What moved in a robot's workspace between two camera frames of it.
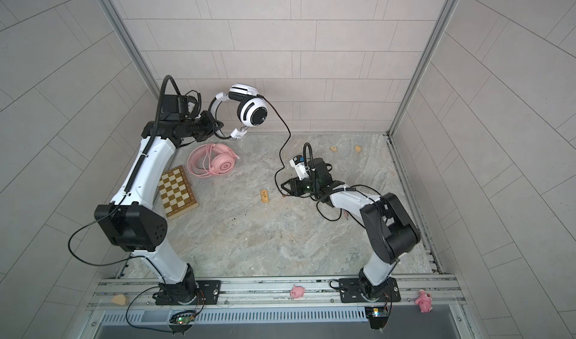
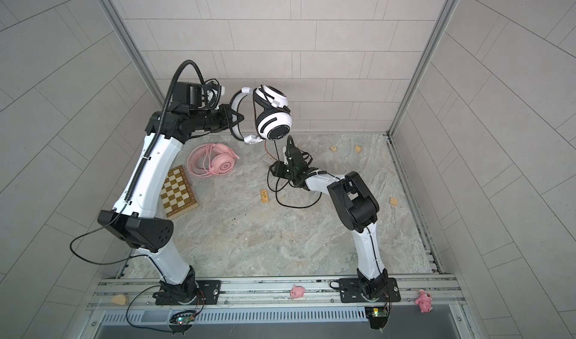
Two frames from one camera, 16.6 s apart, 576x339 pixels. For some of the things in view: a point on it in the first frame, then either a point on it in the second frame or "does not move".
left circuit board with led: [181, 321] does not move
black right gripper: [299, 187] -> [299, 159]
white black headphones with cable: [328, 219] -> [273, 118]
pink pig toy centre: [297, 292] does not move
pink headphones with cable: [211, 159] does not move
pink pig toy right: [424, 301] does not move
